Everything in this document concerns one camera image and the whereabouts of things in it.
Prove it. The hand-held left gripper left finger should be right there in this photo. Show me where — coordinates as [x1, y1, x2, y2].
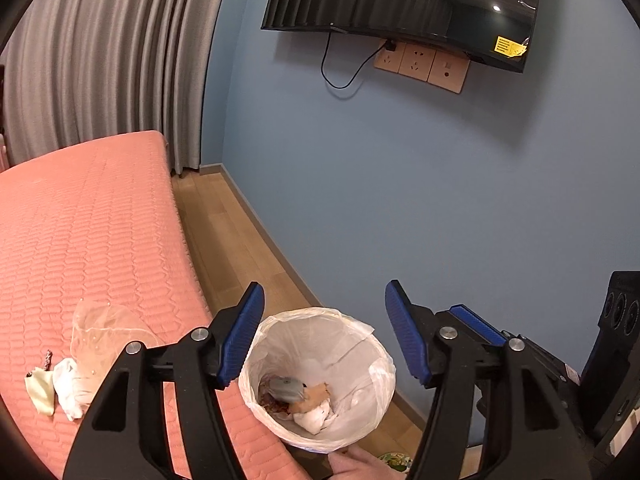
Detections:
[62, 281, 266, 480]

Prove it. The colourful patterned item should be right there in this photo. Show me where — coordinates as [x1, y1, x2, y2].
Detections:
[377, 452, 414, 472]

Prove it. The reddish brown scrap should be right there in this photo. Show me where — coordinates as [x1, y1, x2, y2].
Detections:
[259, 392, 295, 415]

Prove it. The greyish purple cloth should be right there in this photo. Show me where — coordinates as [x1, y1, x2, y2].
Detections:
[267, 376, 307, 403]

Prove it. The pale yellow paper scrap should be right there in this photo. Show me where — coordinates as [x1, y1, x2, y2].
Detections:
[25, 367, 56, 417]

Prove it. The white crumpled cloth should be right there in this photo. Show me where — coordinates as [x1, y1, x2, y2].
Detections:
[52, 357, 94, 422]

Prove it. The pink quilted bed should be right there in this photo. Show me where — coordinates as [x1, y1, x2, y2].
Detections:
[0, 130, 301, 480]

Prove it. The beige wall outlet panel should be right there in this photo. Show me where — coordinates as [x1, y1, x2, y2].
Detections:
[374, 40, 471, 95]

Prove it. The clear plastic wrapper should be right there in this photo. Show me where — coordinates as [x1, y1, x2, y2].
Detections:
[70, 300, 162, 382]

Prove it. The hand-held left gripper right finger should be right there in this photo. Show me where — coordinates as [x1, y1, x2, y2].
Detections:
[384, 280, 583, 480]

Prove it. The trash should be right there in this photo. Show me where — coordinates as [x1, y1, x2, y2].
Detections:
[295, 402, 334, 434]

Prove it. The grey pleated curtain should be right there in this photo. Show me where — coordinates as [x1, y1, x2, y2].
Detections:
[0, 0, 236, 177]

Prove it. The white-lined waste bin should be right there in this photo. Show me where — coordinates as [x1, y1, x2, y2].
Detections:
[238, 306, 397, 456]

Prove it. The black television cable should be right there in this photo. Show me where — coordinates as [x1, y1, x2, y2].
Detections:
[321, 32, 397, 89]

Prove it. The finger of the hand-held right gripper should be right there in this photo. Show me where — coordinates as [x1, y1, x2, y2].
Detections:
[436, 304, 507, 350]

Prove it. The tan brown cloth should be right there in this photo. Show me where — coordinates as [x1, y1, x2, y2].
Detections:
[295, 382, 332, 411]

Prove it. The pink fleece clothing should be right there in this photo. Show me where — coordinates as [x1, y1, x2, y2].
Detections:
[327, 446, 401, 480]

